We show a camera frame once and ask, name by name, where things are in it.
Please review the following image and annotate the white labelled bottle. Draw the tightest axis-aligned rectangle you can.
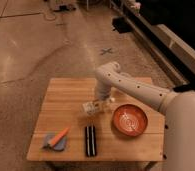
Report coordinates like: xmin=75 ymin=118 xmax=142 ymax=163
xmin=82 ymin=97 xmax=115 ymax=116

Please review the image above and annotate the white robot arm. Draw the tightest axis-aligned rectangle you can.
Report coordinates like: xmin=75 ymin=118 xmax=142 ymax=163
xmin=95 ymin=61 xmax=195 ymax=171

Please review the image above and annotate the orange ceramic bowl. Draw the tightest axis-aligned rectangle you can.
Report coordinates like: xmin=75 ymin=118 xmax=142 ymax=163
xmin=112 ymin=104 xmax=148 ymax=137

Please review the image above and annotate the wooden folding table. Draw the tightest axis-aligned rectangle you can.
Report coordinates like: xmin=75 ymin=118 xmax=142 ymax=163
xmin=27 ymin=78 xmax=164 ymax=164

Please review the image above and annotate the black box on floor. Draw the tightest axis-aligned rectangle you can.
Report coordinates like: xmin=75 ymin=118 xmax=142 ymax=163
xmin=112 ymin=17 xmax=132 ymax=33

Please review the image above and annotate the blue grey cloth pad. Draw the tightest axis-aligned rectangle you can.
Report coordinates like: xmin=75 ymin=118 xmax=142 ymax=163
xmin=42 ymin=133 xmax=67 ymax=151

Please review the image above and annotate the orange marker pen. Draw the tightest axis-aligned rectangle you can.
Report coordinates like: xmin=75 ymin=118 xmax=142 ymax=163
xmin=48 ymin=127 xmax=70 ymax=147

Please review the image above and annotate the dark shelf bench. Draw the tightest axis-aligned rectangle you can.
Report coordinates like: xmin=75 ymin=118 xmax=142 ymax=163
xmin=109 ymin=0 xmax=195 ymax=91

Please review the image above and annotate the grey equipment with cables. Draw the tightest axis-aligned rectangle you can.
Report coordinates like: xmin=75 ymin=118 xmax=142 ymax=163
xmin=48 ymin=0 xmax=76 ymax=12

